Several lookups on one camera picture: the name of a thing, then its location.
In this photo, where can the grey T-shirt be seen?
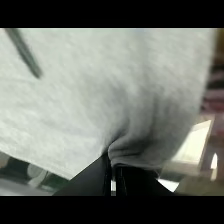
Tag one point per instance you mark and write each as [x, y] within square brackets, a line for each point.
[100, 93]

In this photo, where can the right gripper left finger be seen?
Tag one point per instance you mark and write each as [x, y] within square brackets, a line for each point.
[91, 181]

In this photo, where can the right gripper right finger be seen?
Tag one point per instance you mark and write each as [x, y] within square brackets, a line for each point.
[140, 183]

